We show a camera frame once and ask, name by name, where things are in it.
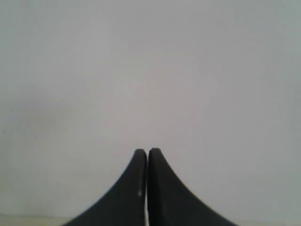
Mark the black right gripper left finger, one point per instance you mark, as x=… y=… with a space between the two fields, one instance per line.
x=124 y=203

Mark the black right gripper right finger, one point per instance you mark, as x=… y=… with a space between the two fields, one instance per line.
x=170 y=202

